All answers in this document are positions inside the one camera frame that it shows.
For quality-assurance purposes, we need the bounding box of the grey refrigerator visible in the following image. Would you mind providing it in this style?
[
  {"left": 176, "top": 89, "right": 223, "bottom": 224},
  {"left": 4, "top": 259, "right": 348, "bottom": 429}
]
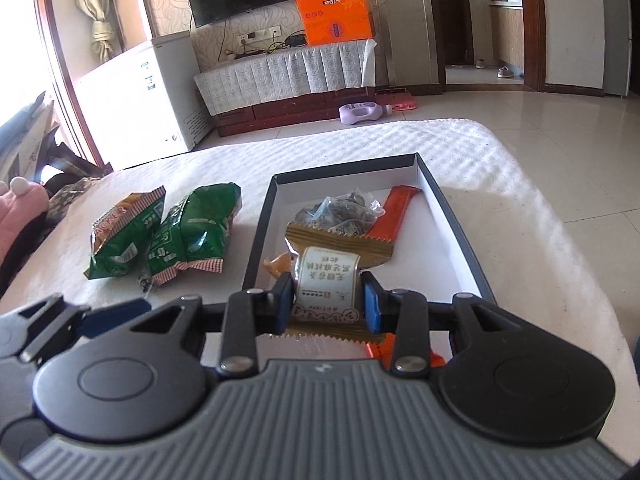
[{"left": 597, "top": 0, "right": 632, "bottom": 97}]

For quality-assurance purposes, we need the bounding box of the white chest freezer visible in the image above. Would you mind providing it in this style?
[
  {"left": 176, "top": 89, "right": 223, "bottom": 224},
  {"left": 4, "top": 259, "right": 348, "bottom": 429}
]
[{"left": 75, "top": 30, "right": 213, "bottom": 171}]

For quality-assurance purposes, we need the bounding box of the green and orange cracker bag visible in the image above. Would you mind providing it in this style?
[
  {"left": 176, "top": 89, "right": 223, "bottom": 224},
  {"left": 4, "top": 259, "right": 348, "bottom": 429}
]
[{"left": 84, "top": 186, "right": 167, "bottom": 280}]

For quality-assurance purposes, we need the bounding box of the white lace cloth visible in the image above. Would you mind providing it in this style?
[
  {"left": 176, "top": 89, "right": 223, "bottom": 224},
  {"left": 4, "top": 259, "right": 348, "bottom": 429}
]
[{"left": 193, "top": 39, "right": 377, "bottom": 116}]

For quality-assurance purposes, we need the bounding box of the grey cardboard box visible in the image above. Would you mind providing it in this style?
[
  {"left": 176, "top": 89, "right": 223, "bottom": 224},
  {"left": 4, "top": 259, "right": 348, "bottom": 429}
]
[{"left": 241, "top": 152, "right": 501, "bottom": 311}]

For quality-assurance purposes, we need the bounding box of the clear dark snack packet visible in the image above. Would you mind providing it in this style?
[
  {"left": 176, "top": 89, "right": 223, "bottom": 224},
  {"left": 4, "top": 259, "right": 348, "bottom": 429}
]
[{"left": 291, "top": 190, "right": 387, "bottom": 238}]

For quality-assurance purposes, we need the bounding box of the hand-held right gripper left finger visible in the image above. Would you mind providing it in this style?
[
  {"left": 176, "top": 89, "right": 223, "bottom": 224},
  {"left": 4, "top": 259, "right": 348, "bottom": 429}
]
[{"left": 127, "top": 272, "right": 297, "bottom": 378}]

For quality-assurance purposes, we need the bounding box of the dark patterned cloth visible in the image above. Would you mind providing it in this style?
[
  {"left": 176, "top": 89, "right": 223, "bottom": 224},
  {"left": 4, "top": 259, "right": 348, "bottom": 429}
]
[{"left": 47, "top": 175, "right": 108, "bottom": 226}]

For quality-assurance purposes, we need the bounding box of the wooden kitchen cabinet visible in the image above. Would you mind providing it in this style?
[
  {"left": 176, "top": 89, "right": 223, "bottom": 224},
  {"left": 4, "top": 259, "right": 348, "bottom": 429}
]
[{"left": 490, "top": 0, "right": 525, "bottom": 68}]

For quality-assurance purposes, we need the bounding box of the purple bottle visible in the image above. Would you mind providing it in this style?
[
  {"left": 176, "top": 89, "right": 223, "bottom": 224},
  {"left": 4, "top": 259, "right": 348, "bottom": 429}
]
[{"left": 339, "top": 102, "right": 394, "bottom": 125}]

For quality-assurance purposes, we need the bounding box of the pink floor scale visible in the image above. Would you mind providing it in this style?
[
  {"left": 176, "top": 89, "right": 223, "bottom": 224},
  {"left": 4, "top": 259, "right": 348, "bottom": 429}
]
[{"left": 377, "top": 91, "right": 418, "bottom": 112}]

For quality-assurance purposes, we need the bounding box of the wooden television cabinet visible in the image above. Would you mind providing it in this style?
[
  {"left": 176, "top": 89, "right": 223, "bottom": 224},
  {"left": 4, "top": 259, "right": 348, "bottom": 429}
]
[{"left": 215, "top": 85, "right": 378, "bottom": 137}]

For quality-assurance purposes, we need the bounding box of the dark wooden door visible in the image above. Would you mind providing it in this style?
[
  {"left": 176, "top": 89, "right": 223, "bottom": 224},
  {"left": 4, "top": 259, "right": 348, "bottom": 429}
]
[{"left": 442, "top": 0, "right": 473, "bottom": 66}]

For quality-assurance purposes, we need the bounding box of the pink plush toy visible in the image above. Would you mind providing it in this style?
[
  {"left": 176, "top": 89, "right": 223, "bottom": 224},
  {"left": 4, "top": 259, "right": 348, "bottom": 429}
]
[{"left": 0, "top": 176, "right": 51, "bottom": 281}]

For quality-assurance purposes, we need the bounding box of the white wall socket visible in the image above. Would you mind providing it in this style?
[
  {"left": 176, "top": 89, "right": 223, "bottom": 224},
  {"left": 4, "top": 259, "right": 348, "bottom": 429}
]
[{"left": 238, "top": 25, "right": 281, "bottom": 43}]

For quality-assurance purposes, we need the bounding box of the green snack bag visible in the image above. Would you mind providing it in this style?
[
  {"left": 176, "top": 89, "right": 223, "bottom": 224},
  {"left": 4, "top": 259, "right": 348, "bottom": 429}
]
[{"left": 147, "top": 182, "right": 242, "bottom": 288}]

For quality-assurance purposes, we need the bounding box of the golden pastry packet white label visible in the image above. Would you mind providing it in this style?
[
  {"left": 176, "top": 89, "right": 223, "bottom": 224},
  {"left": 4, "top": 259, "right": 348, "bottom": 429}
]
[{"left": 263, "top": 220, "right": 396, "bottom": 346}]

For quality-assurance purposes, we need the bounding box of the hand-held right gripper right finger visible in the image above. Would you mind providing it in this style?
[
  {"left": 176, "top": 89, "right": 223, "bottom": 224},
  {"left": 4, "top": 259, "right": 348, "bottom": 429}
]
[{"left": 362, "top": 271, "right": 521, "bottom": 380}]

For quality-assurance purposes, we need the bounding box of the shiny orange snack packet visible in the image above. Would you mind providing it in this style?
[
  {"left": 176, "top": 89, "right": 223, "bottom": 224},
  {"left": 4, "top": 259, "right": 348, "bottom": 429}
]
[{"left": 367, "top": 337, "right": 446, "bottom": 368}]

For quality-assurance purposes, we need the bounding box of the cream curtain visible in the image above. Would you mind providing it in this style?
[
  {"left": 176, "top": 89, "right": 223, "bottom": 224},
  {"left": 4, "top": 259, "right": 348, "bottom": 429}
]
[{"left": 70, "top": 0, "right": 112, "bottom": 61}]

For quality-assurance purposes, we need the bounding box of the orange gift box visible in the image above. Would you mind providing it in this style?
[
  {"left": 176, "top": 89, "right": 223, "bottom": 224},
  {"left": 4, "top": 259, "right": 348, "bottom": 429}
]
[{"left": 293, "top": 0, "right": 375, "bottom": 47}]

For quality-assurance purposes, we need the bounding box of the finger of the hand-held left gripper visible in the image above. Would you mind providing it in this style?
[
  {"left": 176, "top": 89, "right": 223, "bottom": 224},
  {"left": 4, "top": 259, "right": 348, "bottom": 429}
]
[{"left": 17, "top": 296, "right": 152, "bottom": 361}]

